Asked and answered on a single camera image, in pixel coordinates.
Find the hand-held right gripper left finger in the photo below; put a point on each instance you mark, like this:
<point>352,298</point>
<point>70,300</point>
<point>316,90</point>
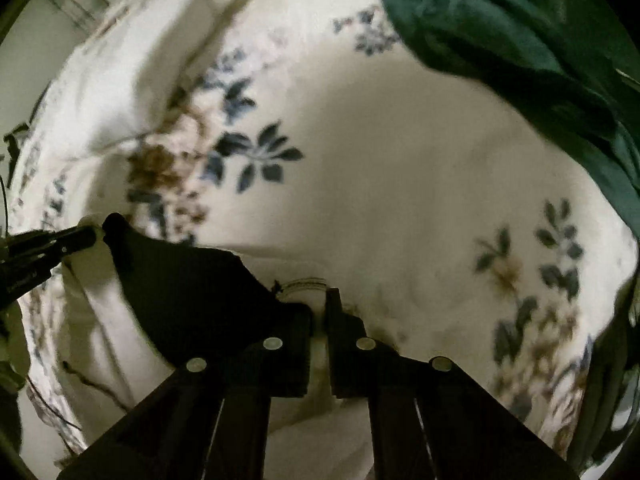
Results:
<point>292,360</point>

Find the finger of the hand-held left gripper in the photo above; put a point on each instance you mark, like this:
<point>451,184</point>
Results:
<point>55,244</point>

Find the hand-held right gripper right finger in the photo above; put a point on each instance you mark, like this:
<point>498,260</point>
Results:
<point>345,355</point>

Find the small black garment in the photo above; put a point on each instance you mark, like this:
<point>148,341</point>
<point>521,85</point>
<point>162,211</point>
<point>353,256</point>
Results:
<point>190,290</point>

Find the white floral blanket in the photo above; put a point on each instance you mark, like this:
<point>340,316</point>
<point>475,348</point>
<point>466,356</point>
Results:
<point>350,200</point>

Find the dark green blanket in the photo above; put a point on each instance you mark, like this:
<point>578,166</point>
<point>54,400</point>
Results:
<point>525,55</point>

